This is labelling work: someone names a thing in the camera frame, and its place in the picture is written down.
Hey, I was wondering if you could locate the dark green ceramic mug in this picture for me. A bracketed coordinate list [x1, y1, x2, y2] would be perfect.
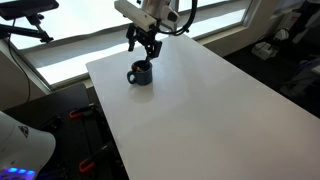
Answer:
[127, 60, 153, 86]

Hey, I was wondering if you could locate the white device on floor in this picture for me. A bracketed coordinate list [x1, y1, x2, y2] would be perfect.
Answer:
[251, 42, 278, 60]

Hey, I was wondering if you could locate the orange capped white marker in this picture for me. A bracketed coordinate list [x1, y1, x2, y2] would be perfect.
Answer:
[131, 65, 139, 71]

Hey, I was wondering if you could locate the orange handled clamp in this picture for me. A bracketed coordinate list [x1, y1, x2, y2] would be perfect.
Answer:
[69, 106, 96, 120]
[78, 144, 114, 174]

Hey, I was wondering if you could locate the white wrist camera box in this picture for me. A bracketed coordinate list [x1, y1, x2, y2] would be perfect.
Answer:
[114, 0, 157, 32]

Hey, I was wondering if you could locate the black camera on stand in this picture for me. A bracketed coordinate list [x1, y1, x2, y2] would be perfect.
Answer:
[0, 0, 59, 43]

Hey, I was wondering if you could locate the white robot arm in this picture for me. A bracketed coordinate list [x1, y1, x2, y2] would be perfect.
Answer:
[126, 0, 179, 62]

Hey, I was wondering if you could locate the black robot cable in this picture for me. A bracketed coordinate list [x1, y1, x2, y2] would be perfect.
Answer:
[156, 0, 198, 37]

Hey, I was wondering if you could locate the orange handled clamp far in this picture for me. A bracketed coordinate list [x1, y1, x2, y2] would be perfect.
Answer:
[69, 106, 96, 120]

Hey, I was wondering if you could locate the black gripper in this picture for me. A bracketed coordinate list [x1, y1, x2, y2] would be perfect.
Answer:
[127, 23, 162, 63]

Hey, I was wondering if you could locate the orange handled clamp near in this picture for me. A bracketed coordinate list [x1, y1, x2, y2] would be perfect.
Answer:
[78, 144, 114, 174]

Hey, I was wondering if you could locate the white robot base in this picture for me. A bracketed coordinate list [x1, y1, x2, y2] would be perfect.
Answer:
[0, 112, 56, 180]

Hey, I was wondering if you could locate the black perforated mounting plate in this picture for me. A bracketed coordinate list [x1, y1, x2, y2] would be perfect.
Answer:
[39, 106, 121, 180]

